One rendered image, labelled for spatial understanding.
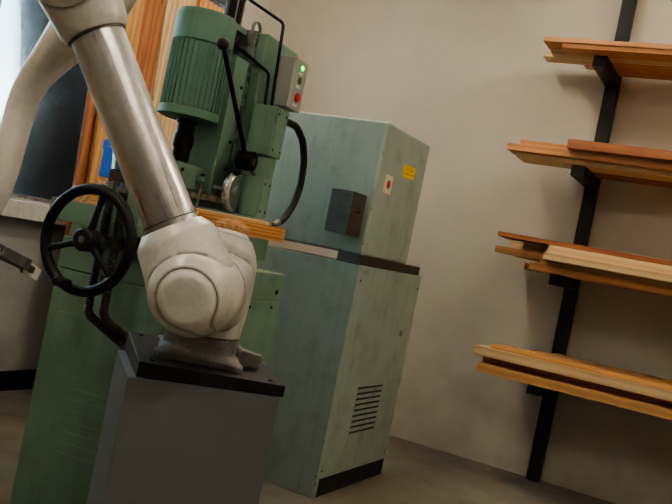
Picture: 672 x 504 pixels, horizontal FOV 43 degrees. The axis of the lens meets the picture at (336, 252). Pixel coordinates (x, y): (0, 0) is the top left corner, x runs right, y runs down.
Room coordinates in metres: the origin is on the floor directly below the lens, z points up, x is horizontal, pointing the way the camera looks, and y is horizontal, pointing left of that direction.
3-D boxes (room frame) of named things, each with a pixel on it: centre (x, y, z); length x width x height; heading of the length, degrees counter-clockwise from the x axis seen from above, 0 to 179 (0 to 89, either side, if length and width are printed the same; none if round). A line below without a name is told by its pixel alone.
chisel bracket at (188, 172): (2.51, 0.49, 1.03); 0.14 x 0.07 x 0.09; 158
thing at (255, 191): (2.60, 0.29, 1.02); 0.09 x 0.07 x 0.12; 68
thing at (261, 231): (2.48, 0.46, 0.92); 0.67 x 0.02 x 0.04; 68
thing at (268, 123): (2.63, 0.28, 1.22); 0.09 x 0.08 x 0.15; 158
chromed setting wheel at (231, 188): (2.56, 0.34, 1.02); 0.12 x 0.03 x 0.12; 158
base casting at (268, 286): (2.60, 0.45, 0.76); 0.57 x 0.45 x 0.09; 158
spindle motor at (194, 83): (2.49, 0.50, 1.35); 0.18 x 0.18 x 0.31
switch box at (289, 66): (2.74, 0.25, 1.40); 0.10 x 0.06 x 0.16; 158
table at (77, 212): (2.39, 0.53, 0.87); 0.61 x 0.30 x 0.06; 68
